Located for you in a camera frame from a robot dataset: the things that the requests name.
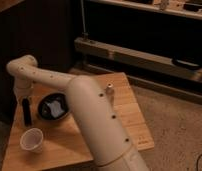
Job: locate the wooden shelf with items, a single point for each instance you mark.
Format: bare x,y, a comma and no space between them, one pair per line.
159,8

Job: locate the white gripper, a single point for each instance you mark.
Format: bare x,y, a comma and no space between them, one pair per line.
21,93

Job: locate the metal pole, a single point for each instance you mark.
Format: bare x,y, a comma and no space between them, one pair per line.
85,33

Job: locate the black rectangular eraser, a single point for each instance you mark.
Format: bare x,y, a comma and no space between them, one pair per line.
26,112

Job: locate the black handle on bench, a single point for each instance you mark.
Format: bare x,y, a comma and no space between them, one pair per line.
186,65

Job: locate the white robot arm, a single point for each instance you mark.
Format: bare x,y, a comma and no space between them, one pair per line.
107,139

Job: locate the grey cloth in pan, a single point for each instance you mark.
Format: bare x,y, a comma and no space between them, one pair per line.
55,108

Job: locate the wooden table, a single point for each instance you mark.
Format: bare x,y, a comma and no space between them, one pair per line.
64,144

